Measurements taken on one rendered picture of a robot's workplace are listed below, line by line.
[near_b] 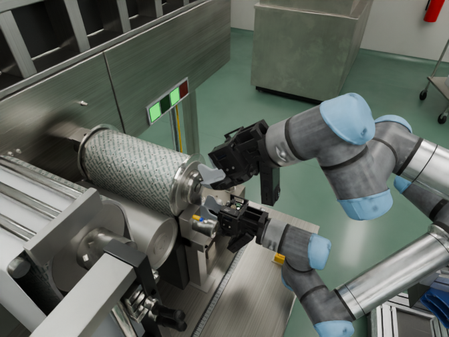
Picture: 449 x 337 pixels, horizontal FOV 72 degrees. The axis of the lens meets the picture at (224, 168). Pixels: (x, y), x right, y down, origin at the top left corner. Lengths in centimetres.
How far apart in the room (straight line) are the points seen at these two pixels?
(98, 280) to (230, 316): 59
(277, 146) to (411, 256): 44
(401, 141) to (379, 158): 8
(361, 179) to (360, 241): 182
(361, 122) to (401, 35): 467
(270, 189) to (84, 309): 37
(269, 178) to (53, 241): 35
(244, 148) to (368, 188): 21
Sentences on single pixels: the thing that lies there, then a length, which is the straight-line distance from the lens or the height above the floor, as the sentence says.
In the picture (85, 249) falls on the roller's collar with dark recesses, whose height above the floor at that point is 136.
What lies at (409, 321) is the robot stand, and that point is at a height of 21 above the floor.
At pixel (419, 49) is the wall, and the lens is 517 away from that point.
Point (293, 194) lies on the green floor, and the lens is 245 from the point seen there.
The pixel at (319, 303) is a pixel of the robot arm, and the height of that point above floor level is 105.
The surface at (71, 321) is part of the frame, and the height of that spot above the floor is 144.
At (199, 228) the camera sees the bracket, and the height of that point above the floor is 118.
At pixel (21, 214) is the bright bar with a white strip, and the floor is 144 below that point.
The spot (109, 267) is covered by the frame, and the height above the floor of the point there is 144.
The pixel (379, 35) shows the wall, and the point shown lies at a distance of 512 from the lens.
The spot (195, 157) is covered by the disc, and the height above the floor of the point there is 131.
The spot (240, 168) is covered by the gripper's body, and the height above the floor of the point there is 137.
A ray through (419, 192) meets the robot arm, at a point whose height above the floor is 120.
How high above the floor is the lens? 174
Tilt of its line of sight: 42 degrees down
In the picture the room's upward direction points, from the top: straight up
